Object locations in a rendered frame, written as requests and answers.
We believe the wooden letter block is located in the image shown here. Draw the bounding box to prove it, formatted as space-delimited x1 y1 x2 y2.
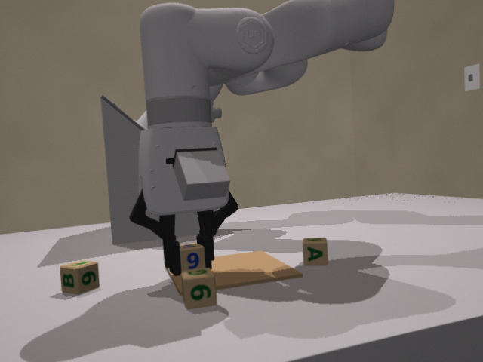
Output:
180 243 205 272
60 260 100 294
181 268 217 309
303 238 328 266

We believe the tan flat mat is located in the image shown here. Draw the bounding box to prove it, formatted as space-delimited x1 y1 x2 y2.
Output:
166 251 303 296

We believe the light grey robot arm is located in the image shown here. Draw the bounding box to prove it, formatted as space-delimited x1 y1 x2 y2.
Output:
136 0 394 201

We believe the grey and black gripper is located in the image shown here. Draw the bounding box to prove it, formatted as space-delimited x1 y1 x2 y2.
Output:
129 121 238 276

